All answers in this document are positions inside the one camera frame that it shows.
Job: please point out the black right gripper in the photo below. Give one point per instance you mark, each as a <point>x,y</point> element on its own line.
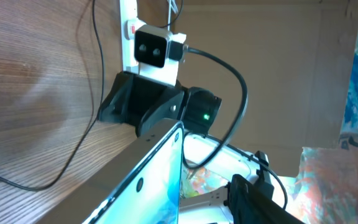
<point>142,103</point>

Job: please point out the Galaxy S25 smartphone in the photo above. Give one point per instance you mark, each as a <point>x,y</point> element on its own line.
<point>140,185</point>

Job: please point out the white power strip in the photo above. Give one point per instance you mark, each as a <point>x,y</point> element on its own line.
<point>128,10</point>

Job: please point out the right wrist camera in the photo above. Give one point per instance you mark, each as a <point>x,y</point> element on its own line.
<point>159,53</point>

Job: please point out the colourful patterned cloth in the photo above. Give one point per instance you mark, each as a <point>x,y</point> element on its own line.
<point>326,188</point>

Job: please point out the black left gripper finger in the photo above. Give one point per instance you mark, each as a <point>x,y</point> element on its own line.
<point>249,206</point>

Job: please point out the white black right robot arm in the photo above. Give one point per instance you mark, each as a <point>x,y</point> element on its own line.
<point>229,161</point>

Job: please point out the white charger adapter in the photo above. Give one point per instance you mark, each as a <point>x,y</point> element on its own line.
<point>132,25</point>

